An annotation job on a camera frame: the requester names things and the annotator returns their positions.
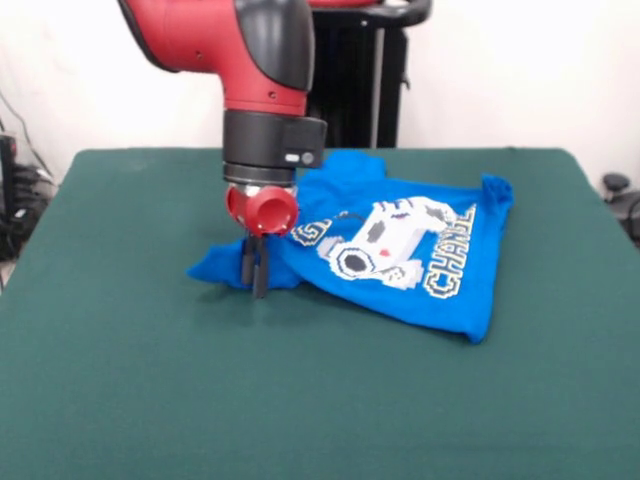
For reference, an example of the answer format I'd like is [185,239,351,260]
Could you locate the dark green table cloth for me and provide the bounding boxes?
[0,147,640,480]

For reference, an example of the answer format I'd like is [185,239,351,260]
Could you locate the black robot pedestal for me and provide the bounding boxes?
[304,0,432,150]

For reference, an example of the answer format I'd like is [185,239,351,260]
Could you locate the black electronics box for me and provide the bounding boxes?
[0,132,21,219]

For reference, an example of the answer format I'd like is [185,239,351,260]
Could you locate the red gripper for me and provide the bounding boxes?
[224,183,300,301]

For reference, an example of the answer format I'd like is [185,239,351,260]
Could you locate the thin grey cable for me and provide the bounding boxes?
[0,91,55,181]

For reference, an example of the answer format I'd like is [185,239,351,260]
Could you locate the black cable tangle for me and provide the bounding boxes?
[0,164,58,261]

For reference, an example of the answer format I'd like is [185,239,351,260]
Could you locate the blue t-shirt with white print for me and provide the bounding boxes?
[185,150,516,346]

